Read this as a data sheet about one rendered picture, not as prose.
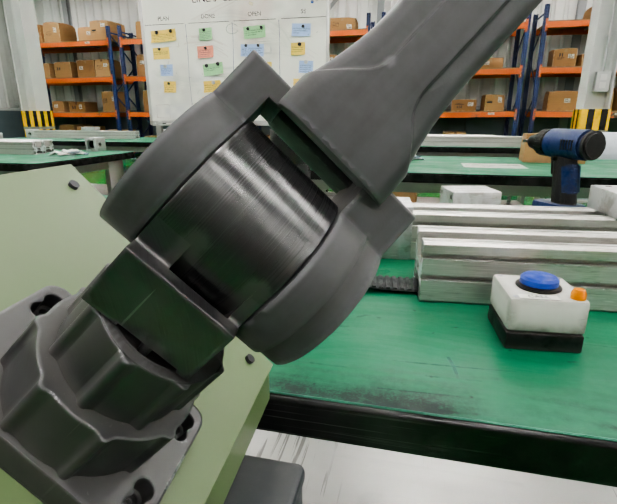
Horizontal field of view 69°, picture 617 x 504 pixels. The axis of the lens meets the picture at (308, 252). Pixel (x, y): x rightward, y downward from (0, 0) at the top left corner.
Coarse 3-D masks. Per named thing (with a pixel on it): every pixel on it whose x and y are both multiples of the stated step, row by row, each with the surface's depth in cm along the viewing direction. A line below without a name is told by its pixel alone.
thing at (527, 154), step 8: (528, 136) 242; (520, 152) 259; (528, 152) 244; (520, 160) 256; (528, 160) 245; (536, 160) 244; (544, 160) 243; (392, 192) 417; (400, 192) 415; (408, 192) 413; (416, 200) 439
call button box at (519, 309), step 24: (504, 288) 50; (528, 288) 49; (504, 312) 50; (528, 312) 48; (552, 312) 47; (576, 312) 47; (504, 336) 49; (528, 336) 48; (552, 336) 48; (576, 336) 48
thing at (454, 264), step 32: (416, 256) 68; (448, 256) 60; (480, 256) 60; (512, 256) 58; (544, 256) 57; (576, 256) 57; (608, 256) 56; (448, 288) 61; (480, 288) 60; (608, 288) 58
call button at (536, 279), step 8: (528, 272) 51; (536, 272) 51; (544, 272) 51; (520, 280) 51; (528, 280) 50; (536, 280) 49; (544, 280) 49; (552, 280) 49; (544, 288) 49; (552, 288) 49
